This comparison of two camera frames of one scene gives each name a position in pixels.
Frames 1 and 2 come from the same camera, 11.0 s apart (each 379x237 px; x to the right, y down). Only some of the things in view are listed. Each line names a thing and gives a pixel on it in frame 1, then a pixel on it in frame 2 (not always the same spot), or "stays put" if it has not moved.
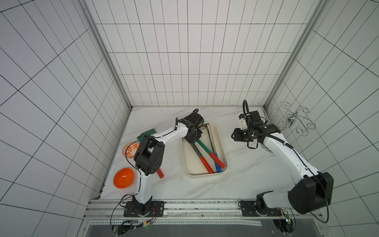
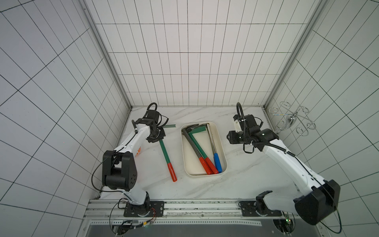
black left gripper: [199, 132] to [162, 135]
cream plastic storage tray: [193, 165] stays put
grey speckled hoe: [203, 159] stays put
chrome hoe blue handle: [217, 165] stays put
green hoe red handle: [217, 160] to [211, 164]
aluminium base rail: [112, 212] stays put
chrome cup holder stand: [292, 117] stays put
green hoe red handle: [147, 133] to [171, 170]
